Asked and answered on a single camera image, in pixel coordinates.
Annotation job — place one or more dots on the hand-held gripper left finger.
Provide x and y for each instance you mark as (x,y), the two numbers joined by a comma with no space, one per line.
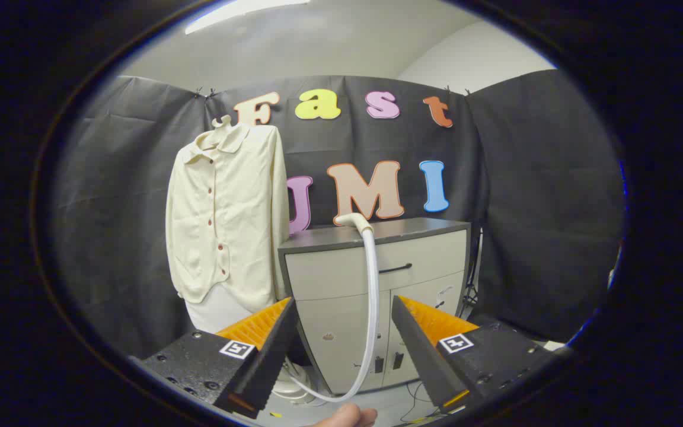
(270,356)

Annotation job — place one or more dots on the white garment steamer base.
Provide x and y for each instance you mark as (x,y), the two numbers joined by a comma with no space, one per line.
(291,388)

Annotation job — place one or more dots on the grey top beige cabinet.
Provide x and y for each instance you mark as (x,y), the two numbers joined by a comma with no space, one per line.
(335,273)

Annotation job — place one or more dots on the cream button shirt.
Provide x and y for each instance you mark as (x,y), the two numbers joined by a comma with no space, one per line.
(241,237)

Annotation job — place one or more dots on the white clothes hanger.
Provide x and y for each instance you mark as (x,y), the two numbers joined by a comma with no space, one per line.
(221,122)

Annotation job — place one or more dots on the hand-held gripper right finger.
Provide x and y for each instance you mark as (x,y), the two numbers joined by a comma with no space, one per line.
(424,356)

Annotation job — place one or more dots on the white hanging board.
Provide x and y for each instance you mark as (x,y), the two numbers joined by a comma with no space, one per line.
(217,311)

